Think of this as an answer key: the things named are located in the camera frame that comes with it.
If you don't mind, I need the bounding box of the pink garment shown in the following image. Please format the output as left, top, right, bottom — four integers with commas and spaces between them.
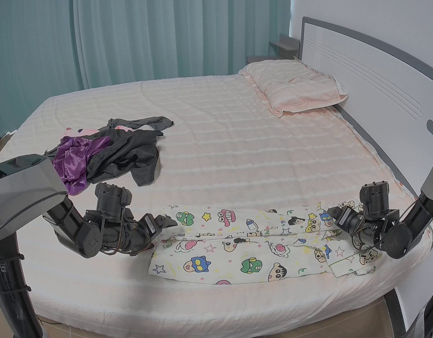
64, 125, 132, 136

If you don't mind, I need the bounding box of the blue-green curtain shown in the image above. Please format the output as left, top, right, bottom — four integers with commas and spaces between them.
0, 0, 293, 133

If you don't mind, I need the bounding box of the white printed pyjama top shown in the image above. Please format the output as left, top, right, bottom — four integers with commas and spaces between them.
148, 202, 383, 286

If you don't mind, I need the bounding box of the black cable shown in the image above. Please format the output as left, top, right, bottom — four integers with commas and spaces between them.
351, 236, 379, 254
100, 236, 157, 257

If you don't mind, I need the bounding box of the pale pink pillow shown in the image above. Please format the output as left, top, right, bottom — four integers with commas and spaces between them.
238, 59, 349, 119

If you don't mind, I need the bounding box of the bed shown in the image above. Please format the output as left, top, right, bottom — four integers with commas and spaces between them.
0, 16, 433, 338

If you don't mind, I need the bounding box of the black garment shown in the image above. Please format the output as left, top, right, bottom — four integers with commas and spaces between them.
86, 116, 175, 187

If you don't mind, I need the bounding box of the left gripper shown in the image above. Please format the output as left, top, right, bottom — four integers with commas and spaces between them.
141, 213, 168, 241

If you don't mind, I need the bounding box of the grey bedside table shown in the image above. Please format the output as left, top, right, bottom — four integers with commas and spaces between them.
247, 34, 302, 64

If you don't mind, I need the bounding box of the purple garment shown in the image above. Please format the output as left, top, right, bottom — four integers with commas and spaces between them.
52, 136, 111, 196

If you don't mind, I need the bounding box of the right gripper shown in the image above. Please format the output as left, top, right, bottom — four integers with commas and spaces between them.
334, 206, 362, 232

